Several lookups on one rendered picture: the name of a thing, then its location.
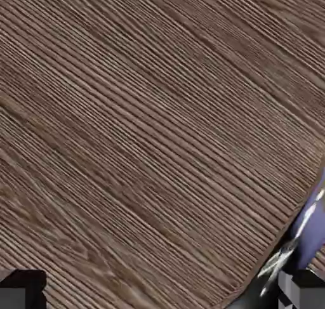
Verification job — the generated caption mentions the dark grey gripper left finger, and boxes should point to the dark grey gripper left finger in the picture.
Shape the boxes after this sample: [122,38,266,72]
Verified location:
[0,268,48,309]

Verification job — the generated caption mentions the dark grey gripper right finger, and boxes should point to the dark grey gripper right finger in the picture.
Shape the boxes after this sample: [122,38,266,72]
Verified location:
[277,268,325,309]

